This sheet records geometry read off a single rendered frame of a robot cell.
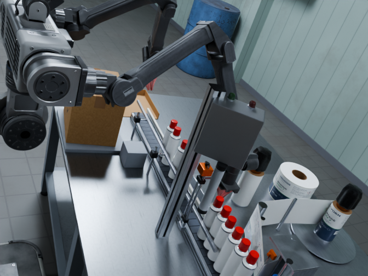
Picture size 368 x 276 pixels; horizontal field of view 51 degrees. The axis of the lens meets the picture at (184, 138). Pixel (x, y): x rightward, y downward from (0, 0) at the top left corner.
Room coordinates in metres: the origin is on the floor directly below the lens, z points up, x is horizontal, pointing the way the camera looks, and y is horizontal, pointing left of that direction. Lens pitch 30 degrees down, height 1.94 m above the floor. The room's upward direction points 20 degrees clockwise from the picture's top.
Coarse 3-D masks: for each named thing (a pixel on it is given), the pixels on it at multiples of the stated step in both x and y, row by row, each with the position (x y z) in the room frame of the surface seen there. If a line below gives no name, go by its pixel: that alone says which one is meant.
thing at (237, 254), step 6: (246, 240) 1.00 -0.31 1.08; (234, 246) 1.00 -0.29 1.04; (240, 246) 0.98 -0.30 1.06; (246, 246) 0.98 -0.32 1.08; (234, 252) 0.98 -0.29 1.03; (240, 252) 0.98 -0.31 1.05; (246, 252) 0.99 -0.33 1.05; (228, 258) 1.00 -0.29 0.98; (234, 258) 0.97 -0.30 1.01; (240, 258) 0.97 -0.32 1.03; (228, 264) 0.98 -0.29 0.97; (234, 264) 0.97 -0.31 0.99; (222, 270) 1.00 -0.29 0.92; (228, 270) 0.97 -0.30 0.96; (234, 270) 0.97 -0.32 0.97
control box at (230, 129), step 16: (208, 112) 1.09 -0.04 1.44; (224, 112) 1.09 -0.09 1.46; (240, 112) 1.09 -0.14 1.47; (256, 112) 1.13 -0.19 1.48; (208, 128) 1.09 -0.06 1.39; (224, 128) 1.09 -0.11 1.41; (240, 128) 1.08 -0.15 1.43; (256, 128) 1.08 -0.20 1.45; (208, 144) 1.09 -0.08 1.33; (224, 144) 1.08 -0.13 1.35; (240, 144) 1.08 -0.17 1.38; (224, 160) 1.08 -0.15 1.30; (240, 160) 1.08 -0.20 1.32
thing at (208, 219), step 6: (216, 198) 1.16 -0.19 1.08; (222, 198) 1.18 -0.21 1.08; (210, 204) 1.17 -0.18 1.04; (216, 204) 1.16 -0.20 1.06; (210, 210) 1.15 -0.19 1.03; (216, 210) 1.15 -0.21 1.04; (204, 216) 1.17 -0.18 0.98; (210, 216) 1.15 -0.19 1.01; (204, 222) 1.16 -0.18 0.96; (210, 222) 1.15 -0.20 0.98; (198, 234) 1.16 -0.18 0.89; (204, 234) 1.15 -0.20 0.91; (204, 240) 1.15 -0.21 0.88
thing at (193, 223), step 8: (136, 112) 1.96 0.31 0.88; (144, 128) 1.82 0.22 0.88; (152, 136) 1.77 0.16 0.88; (152, 144) 1.69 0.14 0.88; (160, 160) 1.58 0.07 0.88; (160, 168) 1.52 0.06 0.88; (168, 168) 1.54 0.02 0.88; (168, 184) 1.42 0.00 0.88; (184, 200) 1.35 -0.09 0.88; (192, 200) 1.37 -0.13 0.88; (184, 208) 1.30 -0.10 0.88; (192, 216) 1.26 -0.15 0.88; (200, 216) 1.28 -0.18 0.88; (192, 224) 1.22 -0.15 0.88; (192, 232) 1.17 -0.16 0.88; (200, 240) 1.15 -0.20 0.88; (200, 248) 1.11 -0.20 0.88; (208, 264) 1.04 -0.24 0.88
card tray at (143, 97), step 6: (144, 90) 2.31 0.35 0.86; (138, 96) 2.25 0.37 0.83; (144, 96) 2.28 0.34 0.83; (144, 102) 2.20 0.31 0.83; (150, 102) 2.20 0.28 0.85; (126, 108) 2.05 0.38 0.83; (132, 108) 2.07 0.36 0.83; (138, 108) 2.10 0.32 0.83; (144, 108) 2.12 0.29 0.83; (150, 108) 2.15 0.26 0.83; (156, 108) 2.11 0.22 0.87; (126, 114) 1.98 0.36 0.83; (156, 114) 2.09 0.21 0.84
